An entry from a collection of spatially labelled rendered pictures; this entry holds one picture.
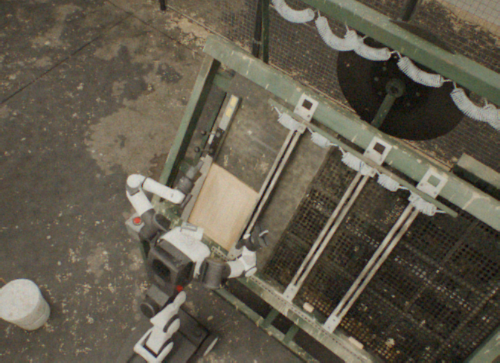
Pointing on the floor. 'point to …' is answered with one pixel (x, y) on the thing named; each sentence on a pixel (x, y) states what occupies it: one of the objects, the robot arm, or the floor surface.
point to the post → (144, 251)
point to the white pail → (23, 304)
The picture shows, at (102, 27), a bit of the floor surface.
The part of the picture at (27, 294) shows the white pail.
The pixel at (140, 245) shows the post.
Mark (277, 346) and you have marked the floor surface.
